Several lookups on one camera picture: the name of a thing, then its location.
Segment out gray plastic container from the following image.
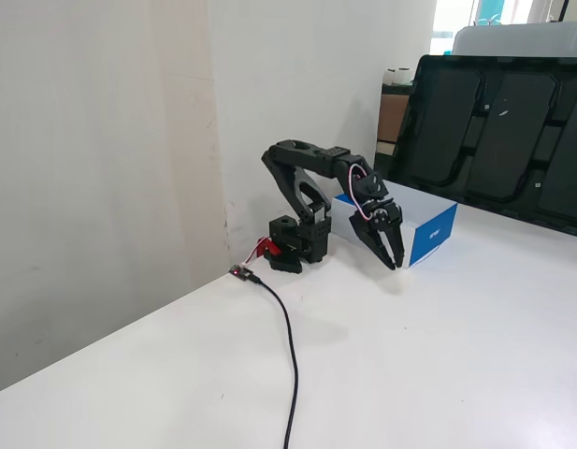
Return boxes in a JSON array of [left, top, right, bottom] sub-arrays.
[[451, 21, 577, 60]]

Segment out black plastic tray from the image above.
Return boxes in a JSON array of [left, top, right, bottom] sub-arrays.
[[389, 54, 577, 239]]

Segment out white red board wire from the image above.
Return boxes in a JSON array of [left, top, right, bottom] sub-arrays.
[[242, 241, 267, 268]]

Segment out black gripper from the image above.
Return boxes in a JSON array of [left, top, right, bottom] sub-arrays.
[[348, 198, 406, 271]]

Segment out white red gripper servo cable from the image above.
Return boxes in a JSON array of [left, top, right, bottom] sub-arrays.
[[347, 163, 379, 222]]

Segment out red clamp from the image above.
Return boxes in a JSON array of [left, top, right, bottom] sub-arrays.
[[254, 237, 283, 258]]

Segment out brown cardboard box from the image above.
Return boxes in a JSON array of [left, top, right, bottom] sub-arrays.
[[377, 93, 411, 144]]

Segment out blue white cardboard box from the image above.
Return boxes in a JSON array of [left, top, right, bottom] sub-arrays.
[[333, 181, 459, 268]]

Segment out black power cable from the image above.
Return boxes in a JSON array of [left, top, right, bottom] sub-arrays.
[[249, 272, 300, 449]]

